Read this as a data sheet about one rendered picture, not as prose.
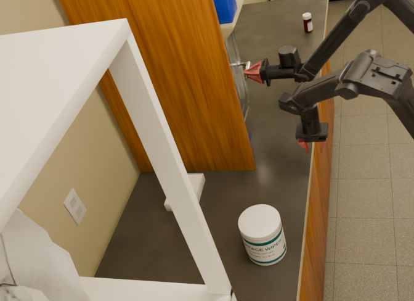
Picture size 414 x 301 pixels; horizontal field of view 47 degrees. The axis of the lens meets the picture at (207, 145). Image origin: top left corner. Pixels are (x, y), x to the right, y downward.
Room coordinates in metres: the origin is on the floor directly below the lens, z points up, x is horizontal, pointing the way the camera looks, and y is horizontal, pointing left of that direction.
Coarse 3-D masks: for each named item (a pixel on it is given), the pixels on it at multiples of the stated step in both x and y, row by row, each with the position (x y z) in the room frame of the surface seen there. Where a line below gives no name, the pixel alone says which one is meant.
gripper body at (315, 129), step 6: (318, 120) 1.16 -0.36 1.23; (300, 126) 1.22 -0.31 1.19; (306, 126) 1.17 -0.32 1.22; (312, 126) 1.16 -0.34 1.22; (318, 126) 1.16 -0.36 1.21; (324, 126) 1.18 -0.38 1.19; (300, 132) 1.19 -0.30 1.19; (306, 132) 1.17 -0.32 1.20; (312, 132) 1.16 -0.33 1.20; (318, 132) 1.16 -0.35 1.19; (324, 132) 1.15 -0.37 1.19
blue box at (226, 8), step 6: (216, 0) 1.45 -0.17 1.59; (222, 0) 1.44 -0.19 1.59; (228, 0) 1.45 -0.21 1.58; (234, 0) 1.51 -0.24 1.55; (216, 6) 1.45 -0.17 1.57; (222, 6) 1.44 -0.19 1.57; (228, 6) 1.44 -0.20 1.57; (234, 6) 1.49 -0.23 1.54; (222, 12) 1.44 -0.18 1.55; (228, 12) 1.44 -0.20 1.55; (234, 12) 1.48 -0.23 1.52; (222, 18) 1.45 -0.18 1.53; (228, 18) 1.44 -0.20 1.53
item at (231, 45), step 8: (232, 32) 1.71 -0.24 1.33; (232, 40) 1.69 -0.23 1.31; (232, 48) 1.67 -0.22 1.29; (232, 56) 1.65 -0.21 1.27; (232, 64) 1.63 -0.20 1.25; (232, 72) 1.61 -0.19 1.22; (240, 72) 1.69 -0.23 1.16; (240, 80) 1.67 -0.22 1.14; (240, 88) 1.65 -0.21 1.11; (240, 96) 1.63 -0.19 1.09; (248, 96) 1.72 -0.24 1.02; (240, 104) 1.61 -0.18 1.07; (248, 104) 1.69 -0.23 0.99
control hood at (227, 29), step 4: (236, 0) 1.59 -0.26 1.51; (240, 0) 1.58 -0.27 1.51; (244, 0) 1.60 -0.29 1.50; (240, 4) 1.55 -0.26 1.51; (240, 8) 1.53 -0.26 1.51; (236, 12) 1.50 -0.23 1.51; (236, 16) 1.47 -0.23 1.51; (236, 20) 1.45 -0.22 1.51; (220, 24) 1.45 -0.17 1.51; (224, 24) 1.44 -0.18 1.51; (228, 24) 1.44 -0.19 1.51; (232, 24) 1.43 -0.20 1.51; (224, 28) 1.42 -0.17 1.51; (228, 28) 1.42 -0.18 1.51; (232, 28) 1.41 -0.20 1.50; (224, 32) 1.42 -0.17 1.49; (228, 32) 1.42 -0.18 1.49; (224, 36) 1.42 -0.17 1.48; (228, 36) 1.42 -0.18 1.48; (224, 40) 1.43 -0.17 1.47
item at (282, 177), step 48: (288, 0) 2.63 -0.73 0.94; (240, 48) 2.27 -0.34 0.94; (288, 144) 1.42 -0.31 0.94; (144, 192) 1.43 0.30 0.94; (240, 192) 1.26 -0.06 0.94; (288, 192) 1.18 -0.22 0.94; (144, 240) 1.19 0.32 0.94; (240, 240) 1.05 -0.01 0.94; (288, 240) 0.98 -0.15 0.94; (240, 288) 0.87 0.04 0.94; (288, 288) 0.82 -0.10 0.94
